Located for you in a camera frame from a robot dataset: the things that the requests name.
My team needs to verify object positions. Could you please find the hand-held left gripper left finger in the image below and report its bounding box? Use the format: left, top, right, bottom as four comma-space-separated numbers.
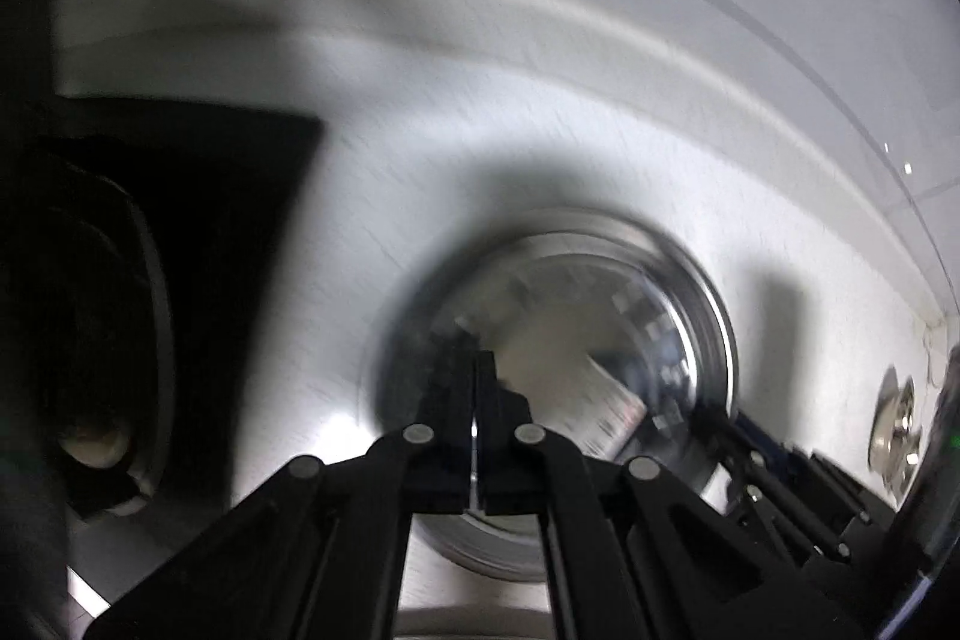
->
82, 340, 476, 640

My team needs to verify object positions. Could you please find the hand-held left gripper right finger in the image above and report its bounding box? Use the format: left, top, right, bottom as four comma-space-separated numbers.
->
475, 350, 890, 640

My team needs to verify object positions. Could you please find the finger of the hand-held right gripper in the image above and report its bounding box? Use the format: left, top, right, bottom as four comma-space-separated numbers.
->
694, 404, 852, 562

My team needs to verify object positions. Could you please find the stainless steel deep plate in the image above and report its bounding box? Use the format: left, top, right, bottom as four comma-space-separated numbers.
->
360, 209, 741, 582

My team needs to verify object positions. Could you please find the shiny metal fixture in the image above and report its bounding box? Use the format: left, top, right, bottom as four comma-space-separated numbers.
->
868, 364, 925, 500

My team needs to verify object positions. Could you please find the black gas cooktop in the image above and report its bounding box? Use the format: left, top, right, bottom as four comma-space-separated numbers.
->
0, 96, 325, 525

